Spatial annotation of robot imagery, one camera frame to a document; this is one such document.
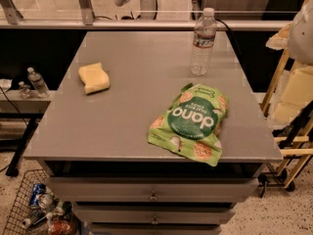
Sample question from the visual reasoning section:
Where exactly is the clear plastic water bottle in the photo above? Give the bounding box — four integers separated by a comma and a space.
191, 8, 217, 75

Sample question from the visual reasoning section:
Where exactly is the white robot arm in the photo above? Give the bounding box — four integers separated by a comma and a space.
289, 0, 313, 65

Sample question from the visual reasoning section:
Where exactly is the yellow sponge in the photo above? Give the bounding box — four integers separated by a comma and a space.
78, 63, 111, 94

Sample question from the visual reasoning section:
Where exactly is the small water bottle on shelf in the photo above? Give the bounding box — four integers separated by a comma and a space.
27, 68, 50, 98

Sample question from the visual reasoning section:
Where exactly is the short clear bottle on shelf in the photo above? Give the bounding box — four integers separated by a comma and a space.
19, 81, 32, 99

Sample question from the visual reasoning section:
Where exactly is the grey drawer cabinet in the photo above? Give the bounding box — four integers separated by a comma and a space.
25, 31, 281, 235

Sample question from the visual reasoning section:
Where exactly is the green rice chips bag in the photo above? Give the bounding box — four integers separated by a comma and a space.
148, 83, 229, 166

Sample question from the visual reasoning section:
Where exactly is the blue soda can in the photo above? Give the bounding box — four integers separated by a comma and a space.
29, 183, 46, 209

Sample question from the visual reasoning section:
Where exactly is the silver can in basket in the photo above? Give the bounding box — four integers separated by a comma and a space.
38, 193, 55, 210

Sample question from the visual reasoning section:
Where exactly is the black power cable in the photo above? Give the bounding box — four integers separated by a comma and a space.
214, 18, 244, 61

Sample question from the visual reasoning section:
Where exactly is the wire basket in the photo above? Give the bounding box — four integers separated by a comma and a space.
2, 169, 47, 235

